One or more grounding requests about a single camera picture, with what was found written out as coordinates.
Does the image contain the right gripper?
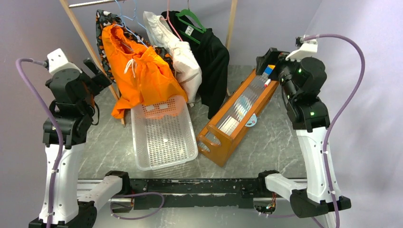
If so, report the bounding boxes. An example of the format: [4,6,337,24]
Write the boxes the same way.
[255,47,307,101]

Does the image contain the black shorts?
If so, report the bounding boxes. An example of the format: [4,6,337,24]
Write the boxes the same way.
[161,11,230,119]

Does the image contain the white plastic basket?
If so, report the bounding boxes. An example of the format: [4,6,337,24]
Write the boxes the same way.
[131,95,198,171]

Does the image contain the green plastic hanger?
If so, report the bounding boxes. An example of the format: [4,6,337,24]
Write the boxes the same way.
[175,9,207,44]

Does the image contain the orange wooden shelf rack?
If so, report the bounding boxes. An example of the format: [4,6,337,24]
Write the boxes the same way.
[196,71,278,167]

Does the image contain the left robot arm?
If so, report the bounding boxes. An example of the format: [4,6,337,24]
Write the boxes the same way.
[29,48,132,228]

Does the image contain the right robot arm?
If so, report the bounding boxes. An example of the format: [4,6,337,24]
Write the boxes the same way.
[256,36,351,218]

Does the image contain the orange shorts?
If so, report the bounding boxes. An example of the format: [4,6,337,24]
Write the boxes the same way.
[103,27,188,119]

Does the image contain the patterned dark shorts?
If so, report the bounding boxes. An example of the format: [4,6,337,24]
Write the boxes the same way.
[96,9,175,83]

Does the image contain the white shorts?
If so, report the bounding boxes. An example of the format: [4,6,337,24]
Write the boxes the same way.
[143,11,202,104]

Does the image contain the pink hanger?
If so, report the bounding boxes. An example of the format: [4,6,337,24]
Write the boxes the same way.
[160,0,183,41]

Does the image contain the blue eraser block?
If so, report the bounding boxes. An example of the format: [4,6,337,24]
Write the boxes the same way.
[264,66,273,75]

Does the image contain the red white marker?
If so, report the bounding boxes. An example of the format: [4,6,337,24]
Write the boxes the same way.
[264,79,271,87]

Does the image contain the wooden clothes rack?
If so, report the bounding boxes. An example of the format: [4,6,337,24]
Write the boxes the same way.
[59,0,239,126]

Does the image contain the blue wire hanger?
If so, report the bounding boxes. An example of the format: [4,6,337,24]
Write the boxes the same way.
[114,0,149,48]

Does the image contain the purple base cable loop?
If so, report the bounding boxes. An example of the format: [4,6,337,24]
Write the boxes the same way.
[109,192,165,221]

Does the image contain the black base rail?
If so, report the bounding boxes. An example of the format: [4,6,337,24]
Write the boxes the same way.
[117,178,273,210]

